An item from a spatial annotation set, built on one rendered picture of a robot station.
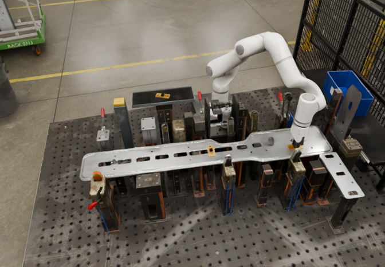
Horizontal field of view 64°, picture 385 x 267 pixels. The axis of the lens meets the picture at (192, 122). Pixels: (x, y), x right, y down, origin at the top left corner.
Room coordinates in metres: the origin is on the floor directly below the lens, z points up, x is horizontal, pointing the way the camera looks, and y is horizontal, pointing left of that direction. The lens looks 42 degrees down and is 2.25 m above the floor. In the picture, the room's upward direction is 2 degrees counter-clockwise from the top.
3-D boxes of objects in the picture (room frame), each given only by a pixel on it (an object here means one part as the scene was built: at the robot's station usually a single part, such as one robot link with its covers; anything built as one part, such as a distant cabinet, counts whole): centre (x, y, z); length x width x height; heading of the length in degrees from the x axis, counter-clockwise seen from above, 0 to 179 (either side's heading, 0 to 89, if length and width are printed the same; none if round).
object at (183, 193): (1.13, 0.11, 0.84); 0.13 x 0.11 x 0.29; 7
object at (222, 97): (1.76, -0.20, 0.89); 0.19 x 0.19 x 0.18
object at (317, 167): (1.03, -0.65, 0.84); 0.11 x 0.10 x 0.28; 7
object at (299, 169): (1.00, -0.53, 0.87); 0.12 x 0.09 x 0.35; 7
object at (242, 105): (1.40, -0.30, 0.91); 0.07 x 0.05 x 0.42; 7
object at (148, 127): (1.29, 0.25, 0.90); 0.13 x 0.10 x 0.41; 7
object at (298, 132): (1.16, -0.57, 1.14); 0.10 x 0.07 x 0.11; 7
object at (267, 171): (1.02, -0.39, 0.84); 0.11 x 0.08 x 0.29; 7
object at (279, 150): (1.15, -0.08, 1.00); 1.38 x 0.22 x 0.02; 97
